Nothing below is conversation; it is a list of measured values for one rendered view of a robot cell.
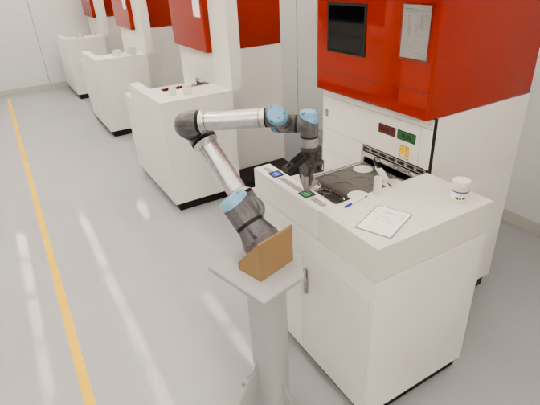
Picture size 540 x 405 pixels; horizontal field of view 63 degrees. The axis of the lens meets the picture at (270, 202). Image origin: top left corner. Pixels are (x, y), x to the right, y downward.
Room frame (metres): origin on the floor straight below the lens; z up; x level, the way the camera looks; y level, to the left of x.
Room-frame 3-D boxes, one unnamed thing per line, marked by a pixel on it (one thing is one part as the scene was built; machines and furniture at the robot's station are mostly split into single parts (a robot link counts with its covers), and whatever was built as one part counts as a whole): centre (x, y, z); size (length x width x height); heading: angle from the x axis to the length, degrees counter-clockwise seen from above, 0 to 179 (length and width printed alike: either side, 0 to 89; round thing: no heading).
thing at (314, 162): (1.74, -0.18, 1.12); 0.09 x 0.08 x 0.12; 119
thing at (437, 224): (1.57, -0.55, 0.89); 0.62 x 0.35 x 0.14; 119
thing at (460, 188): (1.59, -0.78, 1.01); 0.07 x 0.07 x 0.10
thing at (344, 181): (1.96, -0.45, 0.90); 0.34 x 0.34 x 0.01; 29
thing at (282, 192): (1.84, -0.10, 0.89); 0.55 x 0.09 x 0.14; 29
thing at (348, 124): (2.23, -0.55, 1.02); 0.81 x 0.03 x 0.40; 29
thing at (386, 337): (1.84, -0.40, 0.41); 0.96 x 0.64 x 0.82; 29
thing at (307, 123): (1.73, -0.17, 1.28); 0.09 x 0.08 x 0.11; 75
